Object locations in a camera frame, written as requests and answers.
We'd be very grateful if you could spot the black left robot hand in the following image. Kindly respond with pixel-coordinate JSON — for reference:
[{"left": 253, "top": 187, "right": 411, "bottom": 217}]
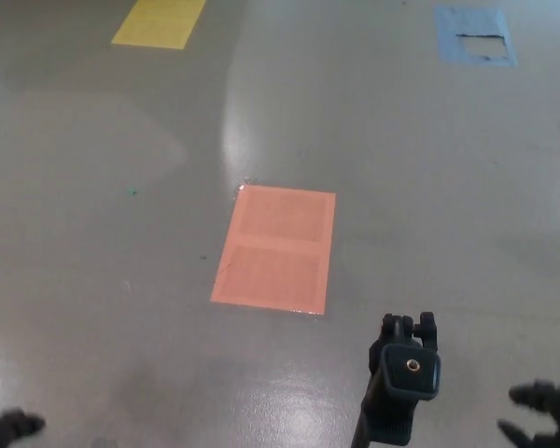
[{"left": 0, "top": 408, "right": 47, "bottom": 448}]

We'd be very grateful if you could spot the black phone stand tripod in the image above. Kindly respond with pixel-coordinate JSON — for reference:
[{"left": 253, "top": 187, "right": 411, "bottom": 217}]
[{"left": 349, "top": 311, "right": 444, "bottom": 448}]

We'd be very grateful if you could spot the orange paper sheet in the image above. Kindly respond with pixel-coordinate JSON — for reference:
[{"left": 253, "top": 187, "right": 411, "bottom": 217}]
[{"left": 209, "top": 184, "right": 337, "bottom": 316}]

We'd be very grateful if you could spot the torn blue paper sheet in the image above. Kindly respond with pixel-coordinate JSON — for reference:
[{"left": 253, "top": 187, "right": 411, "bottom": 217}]
[{"left": 434, "top": 5, "right": 518, "bottom": 69}]

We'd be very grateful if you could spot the yellow paper sheet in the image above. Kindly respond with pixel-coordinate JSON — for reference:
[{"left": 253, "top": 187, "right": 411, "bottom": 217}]
[{"left": 110, "top": 0, "right": 207, "bottom": 49}]

